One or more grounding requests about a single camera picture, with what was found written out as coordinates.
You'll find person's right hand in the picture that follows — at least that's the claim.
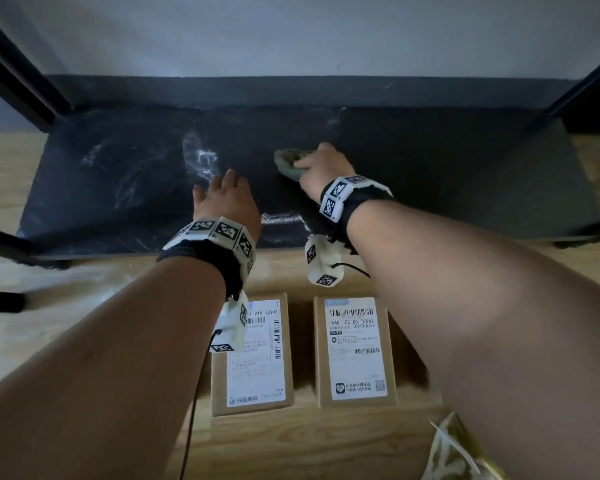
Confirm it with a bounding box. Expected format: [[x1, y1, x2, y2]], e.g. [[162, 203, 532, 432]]
[[292, 142, 357, 201]]

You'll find person's left hand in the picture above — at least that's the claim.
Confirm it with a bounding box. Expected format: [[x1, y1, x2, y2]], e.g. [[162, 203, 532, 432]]
[[192, 168, 263, 243]]

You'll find green and pink cleaning cloth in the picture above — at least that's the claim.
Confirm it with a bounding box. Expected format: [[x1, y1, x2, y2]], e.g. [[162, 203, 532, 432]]
[[273, 148, 316, 183]]

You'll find dark metal shelf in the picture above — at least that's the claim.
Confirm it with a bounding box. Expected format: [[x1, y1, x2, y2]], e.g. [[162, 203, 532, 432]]
[[0, 4, 600, 271]]

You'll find brown cardboard box white label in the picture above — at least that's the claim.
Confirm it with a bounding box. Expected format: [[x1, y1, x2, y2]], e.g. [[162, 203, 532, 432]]
[[313, 296, 399, 409], [211, 293, 295, 417]]

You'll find person's right forearm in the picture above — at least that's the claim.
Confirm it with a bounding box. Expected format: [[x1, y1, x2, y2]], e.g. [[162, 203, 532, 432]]
[[347, 200, 600, 480]]

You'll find person's left forearm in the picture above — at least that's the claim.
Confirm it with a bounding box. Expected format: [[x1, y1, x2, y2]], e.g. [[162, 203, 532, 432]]
[[0, 257, 227, 480]]

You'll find person's yellow-green shoe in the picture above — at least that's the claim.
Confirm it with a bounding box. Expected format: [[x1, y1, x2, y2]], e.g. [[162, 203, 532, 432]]
[[419, 412, 511, 480]]

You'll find black marker wristband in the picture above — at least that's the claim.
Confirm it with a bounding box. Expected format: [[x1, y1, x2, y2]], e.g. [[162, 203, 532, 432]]
[[155, 217, 257, 301], [319, 174, 395, 245]]

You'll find white marker cube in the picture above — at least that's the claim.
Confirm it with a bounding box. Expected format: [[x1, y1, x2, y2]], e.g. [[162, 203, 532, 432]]
[[305, 234, 345, 288]]

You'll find black camera cable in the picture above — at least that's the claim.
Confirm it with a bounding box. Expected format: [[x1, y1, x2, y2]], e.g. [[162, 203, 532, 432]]
[[332, 263, 372, 279], [179, 330, 223, 480]]

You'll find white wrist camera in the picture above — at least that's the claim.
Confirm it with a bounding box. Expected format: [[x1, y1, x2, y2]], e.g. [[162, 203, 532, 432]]
[[209, 290, 249, 354]]

